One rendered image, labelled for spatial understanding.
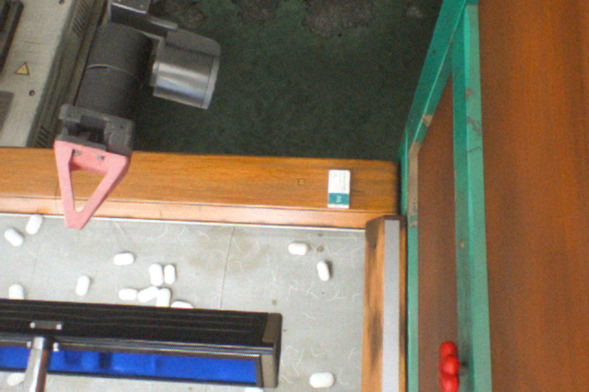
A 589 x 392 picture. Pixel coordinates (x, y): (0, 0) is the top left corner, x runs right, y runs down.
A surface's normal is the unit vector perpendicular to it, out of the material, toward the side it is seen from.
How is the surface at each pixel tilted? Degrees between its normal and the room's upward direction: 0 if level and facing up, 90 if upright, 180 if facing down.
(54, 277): 0
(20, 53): 0
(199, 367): 58
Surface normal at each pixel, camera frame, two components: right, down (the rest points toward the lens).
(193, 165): -0.06, -0.31
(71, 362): -0.08, 0.64
